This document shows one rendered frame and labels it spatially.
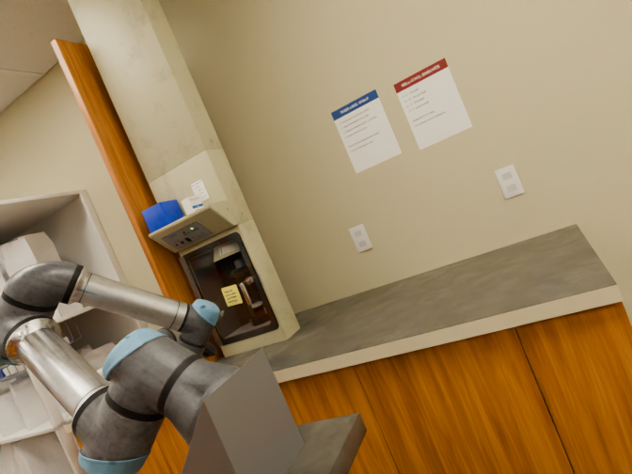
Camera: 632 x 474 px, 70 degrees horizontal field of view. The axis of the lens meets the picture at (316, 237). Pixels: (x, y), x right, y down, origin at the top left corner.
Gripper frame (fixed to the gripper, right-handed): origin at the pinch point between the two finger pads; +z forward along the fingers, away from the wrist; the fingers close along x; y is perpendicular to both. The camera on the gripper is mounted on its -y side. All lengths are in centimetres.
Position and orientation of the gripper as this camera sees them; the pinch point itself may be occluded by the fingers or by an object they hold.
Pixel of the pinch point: (219, 315)
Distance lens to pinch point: 155.2
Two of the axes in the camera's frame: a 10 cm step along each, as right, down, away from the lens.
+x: -8.3, 3.3, 4.4
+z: 3.9, -2.1, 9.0
